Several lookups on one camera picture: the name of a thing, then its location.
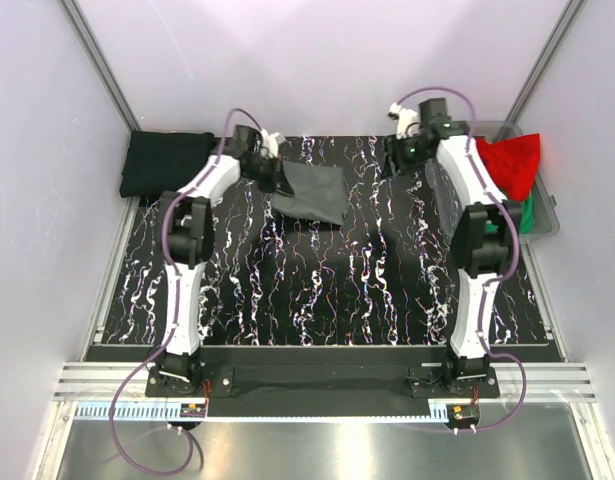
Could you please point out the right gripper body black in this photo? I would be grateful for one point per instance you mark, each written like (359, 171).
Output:
(408, 154)

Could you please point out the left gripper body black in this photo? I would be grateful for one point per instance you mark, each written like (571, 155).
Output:
(264, 172)

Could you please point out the grey t shirt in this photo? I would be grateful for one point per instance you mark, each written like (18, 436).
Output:
(320, 194)

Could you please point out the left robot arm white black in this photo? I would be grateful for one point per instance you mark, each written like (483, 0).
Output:
(187, 242)

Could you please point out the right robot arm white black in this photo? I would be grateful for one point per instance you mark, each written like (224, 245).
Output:
(483, 229)

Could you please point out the red t shirt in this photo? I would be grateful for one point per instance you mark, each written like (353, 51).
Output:
(512, 163)

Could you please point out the folded black t shirt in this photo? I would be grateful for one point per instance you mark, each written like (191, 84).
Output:
(158, 162)

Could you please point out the black marble pattern mat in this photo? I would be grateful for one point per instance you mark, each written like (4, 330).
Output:
(383, 278)

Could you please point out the green t shirt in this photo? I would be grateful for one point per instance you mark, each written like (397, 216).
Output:
(527, 218)

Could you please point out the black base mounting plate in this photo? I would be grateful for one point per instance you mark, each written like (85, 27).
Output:
(314, 390)

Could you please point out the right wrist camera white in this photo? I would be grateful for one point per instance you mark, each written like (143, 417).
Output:
(407, 120)

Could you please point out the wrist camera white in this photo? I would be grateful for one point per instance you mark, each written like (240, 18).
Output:
(271, 143)
(407, 120)

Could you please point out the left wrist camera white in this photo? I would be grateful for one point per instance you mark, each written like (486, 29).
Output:
(271, 143)

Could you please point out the right aluminium corner post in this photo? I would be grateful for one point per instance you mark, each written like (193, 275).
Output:
(555, 40)

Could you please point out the aluminium corner post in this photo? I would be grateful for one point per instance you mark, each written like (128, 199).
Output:
(96, 56)
(555, 40)

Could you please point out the white slotted cable duct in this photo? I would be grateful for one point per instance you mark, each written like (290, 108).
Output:
(183, 412)

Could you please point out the left aluminium corner post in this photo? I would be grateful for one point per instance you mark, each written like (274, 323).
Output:
(96, 56)

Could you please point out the aluminium frame rail front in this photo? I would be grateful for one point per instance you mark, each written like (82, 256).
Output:
(565, 382)

